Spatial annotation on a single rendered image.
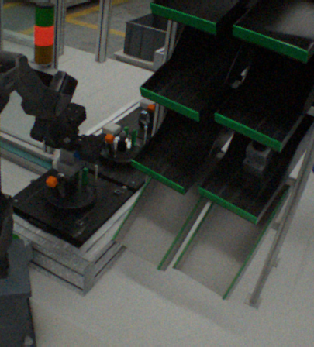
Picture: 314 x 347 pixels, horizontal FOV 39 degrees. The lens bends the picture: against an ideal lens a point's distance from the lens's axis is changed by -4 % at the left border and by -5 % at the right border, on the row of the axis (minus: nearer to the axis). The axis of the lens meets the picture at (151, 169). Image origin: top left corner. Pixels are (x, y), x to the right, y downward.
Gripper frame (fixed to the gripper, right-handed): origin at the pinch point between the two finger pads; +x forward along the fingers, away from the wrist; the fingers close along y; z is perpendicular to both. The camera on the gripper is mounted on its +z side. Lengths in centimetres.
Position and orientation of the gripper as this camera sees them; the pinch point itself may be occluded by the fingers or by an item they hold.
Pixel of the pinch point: (73, 147)
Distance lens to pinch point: 112.6
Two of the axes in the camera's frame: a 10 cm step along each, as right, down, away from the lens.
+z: 4.3, -8.6, 2.6
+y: -8.8, -3.5, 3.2
